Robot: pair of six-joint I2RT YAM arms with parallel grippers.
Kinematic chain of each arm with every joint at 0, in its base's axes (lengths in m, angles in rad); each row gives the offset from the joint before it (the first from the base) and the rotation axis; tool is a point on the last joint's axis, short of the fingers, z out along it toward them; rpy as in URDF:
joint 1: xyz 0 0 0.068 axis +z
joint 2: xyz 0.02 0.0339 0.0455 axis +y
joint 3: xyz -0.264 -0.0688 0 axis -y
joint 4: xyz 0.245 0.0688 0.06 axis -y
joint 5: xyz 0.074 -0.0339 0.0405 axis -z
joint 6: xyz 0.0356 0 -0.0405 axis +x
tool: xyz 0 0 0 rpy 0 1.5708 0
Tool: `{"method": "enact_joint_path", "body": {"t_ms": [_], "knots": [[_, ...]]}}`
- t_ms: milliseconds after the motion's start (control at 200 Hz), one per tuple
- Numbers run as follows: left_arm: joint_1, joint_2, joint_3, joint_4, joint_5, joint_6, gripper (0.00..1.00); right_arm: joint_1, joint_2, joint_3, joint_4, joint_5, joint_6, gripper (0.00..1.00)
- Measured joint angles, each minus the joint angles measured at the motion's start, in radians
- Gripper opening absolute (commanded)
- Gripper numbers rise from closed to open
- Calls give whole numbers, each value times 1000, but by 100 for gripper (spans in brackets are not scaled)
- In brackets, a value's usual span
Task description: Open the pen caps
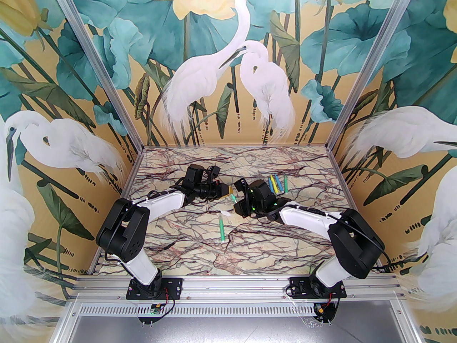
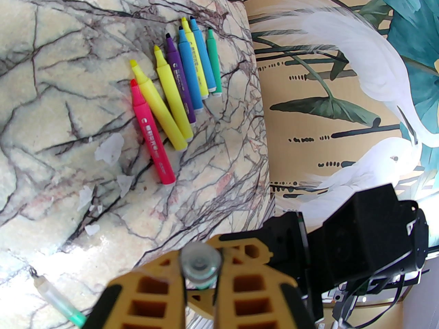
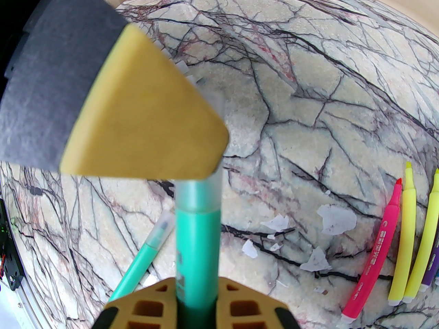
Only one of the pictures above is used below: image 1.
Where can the light blue marker pen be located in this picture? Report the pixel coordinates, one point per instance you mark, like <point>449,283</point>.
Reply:
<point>277,183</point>

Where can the teal green marker pen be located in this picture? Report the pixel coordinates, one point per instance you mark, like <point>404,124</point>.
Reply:
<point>285,185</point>

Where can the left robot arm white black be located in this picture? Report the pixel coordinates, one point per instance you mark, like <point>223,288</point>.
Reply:
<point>121,230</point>

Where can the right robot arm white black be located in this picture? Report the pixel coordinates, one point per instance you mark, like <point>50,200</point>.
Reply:
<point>357,245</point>

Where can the thick green marker pen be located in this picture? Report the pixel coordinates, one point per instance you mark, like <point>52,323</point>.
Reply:
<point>222,230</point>

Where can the perforated metal strip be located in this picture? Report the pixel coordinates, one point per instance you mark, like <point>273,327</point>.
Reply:
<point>232,310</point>

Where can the grey metal sheet panel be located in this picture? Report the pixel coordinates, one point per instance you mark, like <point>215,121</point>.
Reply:
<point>232,331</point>

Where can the small board yellow connector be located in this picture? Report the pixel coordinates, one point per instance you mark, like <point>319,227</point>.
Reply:
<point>321,310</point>

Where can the small green circuit board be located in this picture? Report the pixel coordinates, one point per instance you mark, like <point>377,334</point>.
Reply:
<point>155,310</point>

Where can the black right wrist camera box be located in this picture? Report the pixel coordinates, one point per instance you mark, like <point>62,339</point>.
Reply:
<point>240,185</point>

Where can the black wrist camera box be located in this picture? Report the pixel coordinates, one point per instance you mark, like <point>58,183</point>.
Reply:
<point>213,172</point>
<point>240,185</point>

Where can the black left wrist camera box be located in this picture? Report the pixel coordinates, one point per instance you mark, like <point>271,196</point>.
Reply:
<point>213,172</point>

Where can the aluminium back table rail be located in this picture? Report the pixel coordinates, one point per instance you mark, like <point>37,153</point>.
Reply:
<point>235,145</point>

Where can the aluminium side table rail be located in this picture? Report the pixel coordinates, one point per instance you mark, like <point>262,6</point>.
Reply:
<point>128,180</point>
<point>343,177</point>

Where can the wide aluminium base rail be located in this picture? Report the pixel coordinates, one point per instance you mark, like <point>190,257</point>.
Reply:
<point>232,288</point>

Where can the clear acrylic board bracket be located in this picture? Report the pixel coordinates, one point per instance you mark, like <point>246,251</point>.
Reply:
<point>330,316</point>
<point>144,318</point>

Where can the aluminium frame post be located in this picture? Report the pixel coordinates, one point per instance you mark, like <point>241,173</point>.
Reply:
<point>97,63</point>
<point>373,63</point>

